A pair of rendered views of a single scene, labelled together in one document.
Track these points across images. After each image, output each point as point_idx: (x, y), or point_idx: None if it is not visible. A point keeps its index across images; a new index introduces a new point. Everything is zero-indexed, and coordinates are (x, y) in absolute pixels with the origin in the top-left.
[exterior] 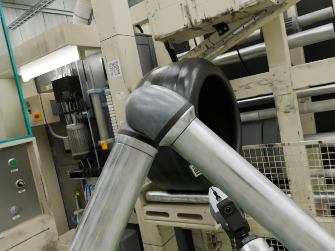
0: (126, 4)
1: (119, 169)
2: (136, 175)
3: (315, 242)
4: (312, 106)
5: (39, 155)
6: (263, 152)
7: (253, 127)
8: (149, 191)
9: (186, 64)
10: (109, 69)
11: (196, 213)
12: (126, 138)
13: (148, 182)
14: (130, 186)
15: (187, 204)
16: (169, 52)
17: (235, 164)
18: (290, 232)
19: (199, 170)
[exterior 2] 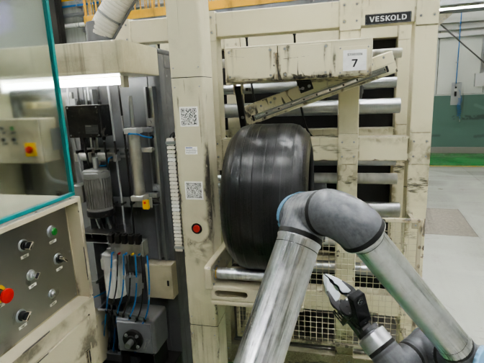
0: (209, 35)
1: (297, 271)
2: (310, 275)
3: (455, 333)
4: (369, 178)
5: (83, 220)
6: None
7: None
8: (220, 267)
9: (296, 137)
10: (180, 116)
11: None
12: (302, 238)
13: (214, 256)
14: (305, 287)
15: None
16: (238, 98)
17: (412, 273)
18: (441, 328)
19: (379, 276)
